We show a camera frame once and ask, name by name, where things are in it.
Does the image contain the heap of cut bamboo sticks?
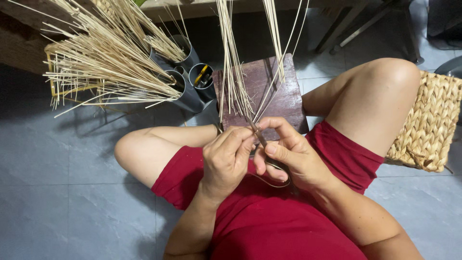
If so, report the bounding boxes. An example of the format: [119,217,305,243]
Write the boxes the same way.
[7,0,189,118]

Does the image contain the tall grey pipe holder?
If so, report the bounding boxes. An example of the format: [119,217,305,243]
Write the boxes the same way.
[149,34,201,73]

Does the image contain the person's right hand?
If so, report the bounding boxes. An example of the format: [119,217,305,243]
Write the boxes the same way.
[252,116,336,194]

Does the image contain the yellow bamboo frame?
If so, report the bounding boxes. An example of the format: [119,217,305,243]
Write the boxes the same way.
[44,43,125,113]

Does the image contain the thin curled bamboo strip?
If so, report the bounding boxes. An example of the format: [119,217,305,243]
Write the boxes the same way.
[248,158,291,189]

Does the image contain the person's left hand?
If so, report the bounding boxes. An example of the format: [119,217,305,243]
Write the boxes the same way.
[199,125,258,203]

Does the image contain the dark bag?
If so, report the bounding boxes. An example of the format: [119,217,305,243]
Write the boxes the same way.
[427,0,462,50]

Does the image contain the brown wooden bench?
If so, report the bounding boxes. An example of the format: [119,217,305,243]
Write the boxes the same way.
[0,0,120,75]

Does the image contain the person's leg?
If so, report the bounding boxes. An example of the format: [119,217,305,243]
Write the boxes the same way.
[114,124,221,189]
[301,58,422,158]

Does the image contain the dark red wooden board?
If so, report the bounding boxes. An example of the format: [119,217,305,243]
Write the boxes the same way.
[212,53,310,142]

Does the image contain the bunch of long bamboo strips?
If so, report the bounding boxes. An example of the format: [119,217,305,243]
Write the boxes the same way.
[215,0,311,125]

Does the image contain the dark metal knife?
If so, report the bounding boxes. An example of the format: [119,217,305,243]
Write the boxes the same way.
[247,117,299,196]

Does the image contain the grey metal bowl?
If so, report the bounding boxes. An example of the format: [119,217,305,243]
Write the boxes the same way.
[434,55,462,79]

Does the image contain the yellow handled scissors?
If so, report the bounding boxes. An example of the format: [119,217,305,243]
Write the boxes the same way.
[194,65,213,88]

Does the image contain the person's left leg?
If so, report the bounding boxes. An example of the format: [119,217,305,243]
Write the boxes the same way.
[114,124,221,189]

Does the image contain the woven straw stool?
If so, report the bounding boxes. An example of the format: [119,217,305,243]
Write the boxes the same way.
[384,70,462,173]

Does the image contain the person's right leg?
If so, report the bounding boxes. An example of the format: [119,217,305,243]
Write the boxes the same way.
[301,58,422,158]

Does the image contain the thin grey pipe holder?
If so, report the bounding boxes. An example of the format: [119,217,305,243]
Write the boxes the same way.
[173,65,190,82]

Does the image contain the person's red clothing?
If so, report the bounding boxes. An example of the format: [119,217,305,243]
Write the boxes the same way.
[151,120,385,260]

